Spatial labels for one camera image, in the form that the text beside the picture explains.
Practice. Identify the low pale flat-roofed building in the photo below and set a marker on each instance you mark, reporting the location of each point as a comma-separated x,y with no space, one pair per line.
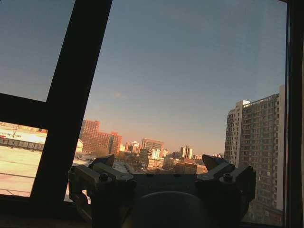
19,164

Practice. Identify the grey mid-rise office building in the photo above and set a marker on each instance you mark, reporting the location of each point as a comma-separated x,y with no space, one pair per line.
152,143

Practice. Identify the dark window frame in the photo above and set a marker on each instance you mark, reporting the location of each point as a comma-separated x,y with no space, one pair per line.
71,95

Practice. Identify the pale twin tower building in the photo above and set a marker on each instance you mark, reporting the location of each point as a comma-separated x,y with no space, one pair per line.
186,152

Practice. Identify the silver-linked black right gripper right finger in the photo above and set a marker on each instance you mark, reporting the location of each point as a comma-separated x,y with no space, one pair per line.
228,177

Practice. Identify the red brick building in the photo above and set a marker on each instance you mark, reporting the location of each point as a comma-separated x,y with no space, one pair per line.
99,140

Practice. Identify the tall grey apartment tower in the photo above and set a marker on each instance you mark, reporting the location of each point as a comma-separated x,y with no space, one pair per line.
256,142

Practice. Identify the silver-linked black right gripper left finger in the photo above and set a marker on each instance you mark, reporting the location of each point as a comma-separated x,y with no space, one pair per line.
107,173

